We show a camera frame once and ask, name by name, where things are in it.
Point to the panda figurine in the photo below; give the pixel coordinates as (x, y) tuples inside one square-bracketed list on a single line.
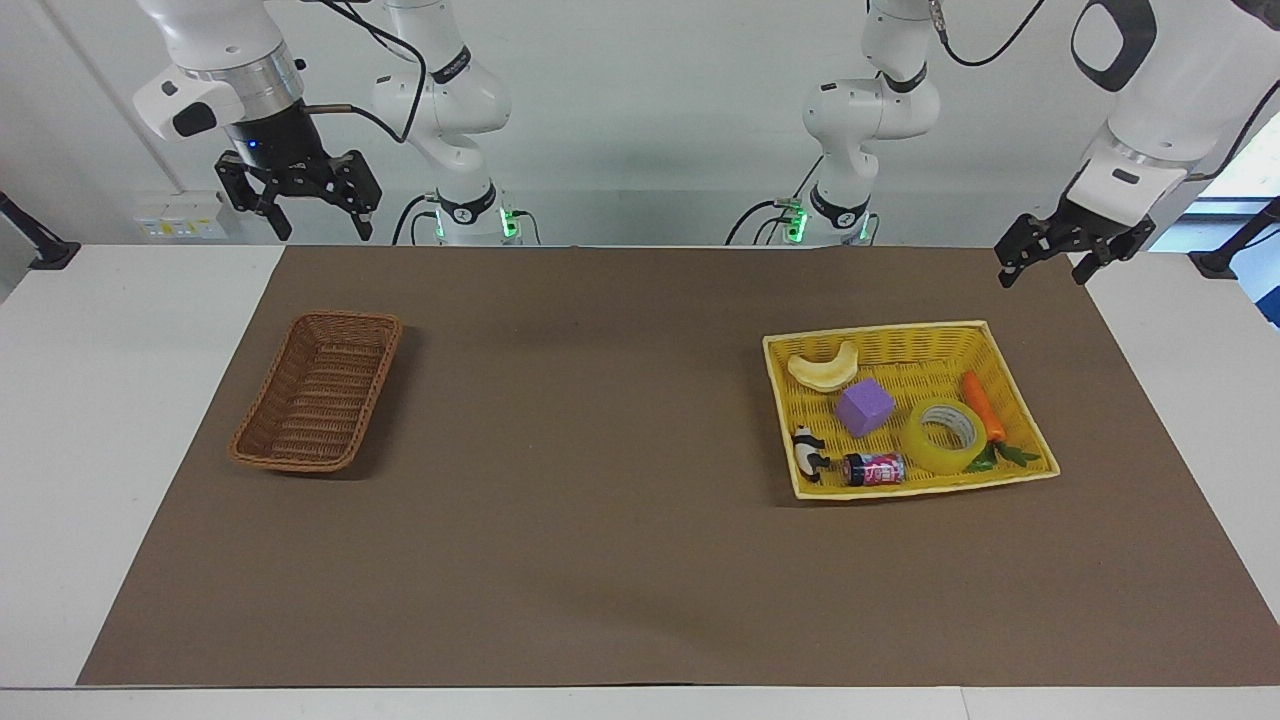
[(808, 455)]

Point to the black stand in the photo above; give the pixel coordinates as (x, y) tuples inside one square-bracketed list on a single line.
[(40, 248), (1225, 260)]

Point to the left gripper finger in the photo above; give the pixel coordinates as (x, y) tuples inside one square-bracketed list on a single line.
[(1025, 245), (1120, 248)]

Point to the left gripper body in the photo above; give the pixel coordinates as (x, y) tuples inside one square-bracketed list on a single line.
[(1092, 225)]

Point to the yellow tape roll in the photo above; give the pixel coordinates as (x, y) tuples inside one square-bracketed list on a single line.
[(925, 445)]

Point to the yellow woven basket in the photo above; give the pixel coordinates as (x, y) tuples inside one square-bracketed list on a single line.
[(900, 365)]

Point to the purple cube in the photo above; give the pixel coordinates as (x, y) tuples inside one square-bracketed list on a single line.
[(865, 407)]

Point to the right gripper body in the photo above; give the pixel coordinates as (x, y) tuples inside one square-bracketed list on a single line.
[(275, 140)]

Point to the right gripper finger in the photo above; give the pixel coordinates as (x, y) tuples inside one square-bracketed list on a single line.
[(245, 185), (360, 185)]

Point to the brown wicker basket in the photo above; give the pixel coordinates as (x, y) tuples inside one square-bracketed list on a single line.
[(315, 395)]

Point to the cream banana toy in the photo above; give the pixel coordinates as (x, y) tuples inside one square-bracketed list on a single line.
[(822, 372)]

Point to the orange toy carrot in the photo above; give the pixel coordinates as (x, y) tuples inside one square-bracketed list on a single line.
[(983, 405)]

